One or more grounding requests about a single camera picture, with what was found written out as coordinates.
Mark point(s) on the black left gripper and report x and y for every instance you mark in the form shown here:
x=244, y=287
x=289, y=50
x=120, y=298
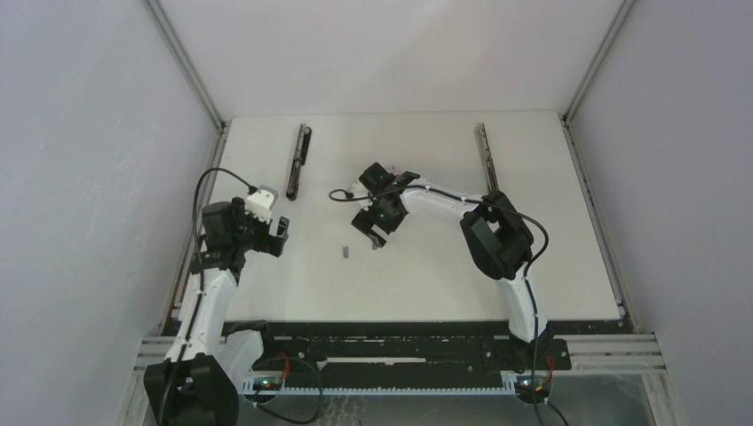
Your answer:
x=268, y=244

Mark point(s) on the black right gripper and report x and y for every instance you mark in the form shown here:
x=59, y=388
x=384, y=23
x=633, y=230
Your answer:
x=366, y=220

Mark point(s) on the black stapler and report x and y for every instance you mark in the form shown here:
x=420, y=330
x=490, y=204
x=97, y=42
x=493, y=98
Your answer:
x=300, y=154

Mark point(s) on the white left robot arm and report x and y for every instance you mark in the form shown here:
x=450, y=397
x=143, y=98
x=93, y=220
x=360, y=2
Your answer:
x=199, y=381

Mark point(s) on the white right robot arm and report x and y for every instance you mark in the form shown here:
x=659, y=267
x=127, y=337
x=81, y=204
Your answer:
x=497, y=237

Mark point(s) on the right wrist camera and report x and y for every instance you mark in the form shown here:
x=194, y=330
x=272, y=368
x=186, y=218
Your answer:
x=357, y=191

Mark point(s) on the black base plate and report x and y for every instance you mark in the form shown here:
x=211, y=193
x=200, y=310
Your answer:
x=412, y=353

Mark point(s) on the white cable duct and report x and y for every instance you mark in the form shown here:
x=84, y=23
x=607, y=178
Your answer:
x=504, y=385

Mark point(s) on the aluminium frame rail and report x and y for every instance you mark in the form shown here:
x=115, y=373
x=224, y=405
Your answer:
x=182, y=58

